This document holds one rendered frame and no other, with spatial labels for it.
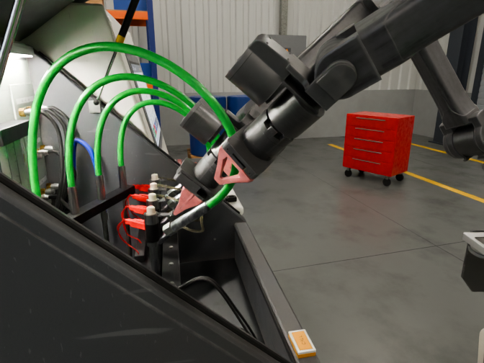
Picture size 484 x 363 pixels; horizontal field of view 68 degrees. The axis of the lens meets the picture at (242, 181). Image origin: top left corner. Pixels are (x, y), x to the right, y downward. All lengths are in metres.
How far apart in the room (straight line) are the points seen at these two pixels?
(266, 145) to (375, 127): 4.36
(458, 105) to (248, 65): 0.60
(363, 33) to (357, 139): 4.54
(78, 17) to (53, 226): 0.75
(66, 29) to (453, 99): 0.93
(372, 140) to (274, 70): 4.42
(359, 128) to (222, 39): 3.51
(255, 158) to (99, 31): 0.66
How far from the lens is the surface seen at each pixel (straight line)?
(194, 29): 7.28
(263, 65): 0.45
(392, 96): 9.07
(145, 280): 0.40
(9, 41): 0.39
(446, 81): 0.94
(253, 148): 0.50
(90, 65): 1.05
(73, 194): 0.82
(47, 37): 1.08
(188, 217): 0.61
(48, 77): 0.68
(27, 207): 0.38
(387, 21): 0.43
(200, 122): 0.64
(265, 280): 0.82
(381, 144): 4.80
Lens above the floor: 1.39
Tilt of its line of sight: 17 degrees down
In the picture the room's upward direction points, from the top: straight up
